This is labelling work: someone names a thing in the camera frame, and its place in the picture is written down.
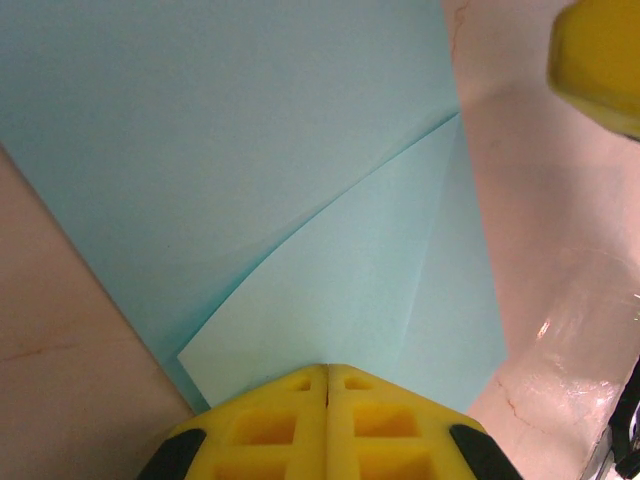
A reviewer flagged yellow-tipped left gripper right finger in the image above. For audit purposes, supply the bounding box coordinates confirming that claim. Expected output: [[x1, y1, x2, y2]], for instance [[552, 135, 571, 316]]
[[328, 363, 521, 480]]

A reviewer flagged light blue cloth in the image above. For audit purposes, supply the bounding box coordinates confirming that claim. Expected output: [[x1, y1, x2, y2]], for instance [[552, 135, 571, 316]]
[[0, 0, 509, 416]]

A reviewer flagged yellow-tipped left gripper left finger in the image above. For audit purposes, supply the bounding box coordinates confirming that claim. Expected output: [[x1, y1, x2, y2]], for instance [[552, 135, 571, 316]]
[[137, 363, 329, 480]]

